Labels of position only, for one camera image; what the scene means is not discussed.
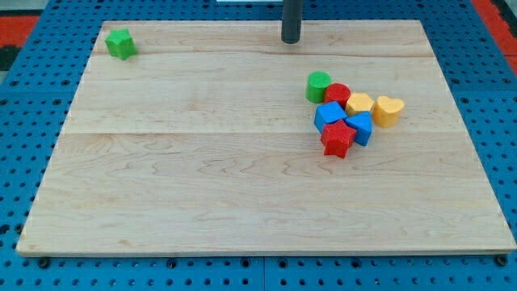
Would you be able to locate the yellow heart block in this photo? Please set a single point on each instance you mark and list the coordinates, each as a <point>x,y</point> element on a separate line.
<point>387,111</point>

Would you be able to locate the red cylinder block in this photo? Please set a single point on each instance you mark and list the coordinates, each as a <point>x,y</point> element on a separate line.
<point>337,92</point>

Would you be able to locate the blue triangle block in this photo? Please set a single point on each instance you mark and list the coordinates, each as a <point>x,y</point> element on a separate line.
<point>362,123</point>

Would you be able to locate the green star block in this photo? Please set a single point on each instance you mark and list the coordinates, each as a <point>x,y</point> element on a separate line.
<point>120,44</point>

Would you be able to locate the yellow pentagon block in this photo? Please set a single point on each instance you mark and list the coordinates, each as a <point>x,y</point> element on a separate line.
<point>359,102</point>

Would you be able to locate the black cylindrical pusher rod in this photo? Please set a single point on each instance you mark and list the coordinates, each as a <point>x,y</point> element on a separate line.
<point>291,21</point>

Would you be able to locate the red star block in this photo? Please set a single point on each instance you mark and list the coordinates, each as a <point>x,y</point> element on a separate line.
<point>337,138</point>

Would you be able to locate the green cylinder block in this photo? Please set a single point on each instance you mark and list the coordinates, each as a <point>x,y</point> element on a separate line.
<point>316,85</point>

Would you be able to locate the blue cube block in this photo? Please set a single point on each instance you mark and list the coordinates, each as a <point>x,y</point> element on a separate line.
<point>328,113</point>

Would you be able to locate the wooden board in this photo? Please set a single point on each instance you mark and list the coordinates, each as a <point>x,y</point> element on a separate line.
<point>203,144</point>

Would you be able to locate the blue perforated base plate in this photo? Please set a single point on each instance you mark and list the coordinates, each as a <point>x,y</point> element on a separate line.
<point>44,49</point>

